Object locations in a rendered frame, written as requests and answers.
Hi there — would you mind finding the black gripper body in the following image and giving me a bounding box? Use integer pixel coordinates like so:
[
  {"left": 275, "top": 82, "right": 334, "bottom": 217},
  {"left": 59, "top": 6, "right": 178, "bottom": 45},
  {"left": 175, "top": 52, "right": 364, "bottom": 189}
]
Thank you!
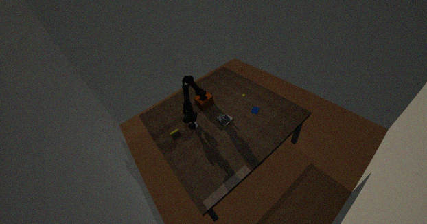
[{"left": 189, "top": 112, "right": 197, "bottom": 129}]

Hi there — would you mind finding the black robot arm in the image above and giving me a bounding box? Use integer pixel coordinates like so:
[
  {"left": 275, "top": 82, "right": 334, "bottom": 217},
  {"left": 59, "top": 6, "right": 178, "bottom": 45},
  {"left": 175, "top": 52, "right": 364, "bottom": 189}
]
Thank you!
[{"left": 182, "top": 76, "right": 207, "bottom": 124}]

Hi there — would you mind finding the blue flat plate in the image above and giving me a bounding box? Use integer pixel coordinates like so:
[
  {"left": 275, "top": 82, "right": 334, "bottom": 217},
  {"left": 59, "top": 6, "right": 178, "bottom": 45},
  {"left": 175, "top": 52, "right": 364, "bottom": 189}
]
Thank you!
[{"left": 251, "top": 107, "right": 259, "bottom": 114}]

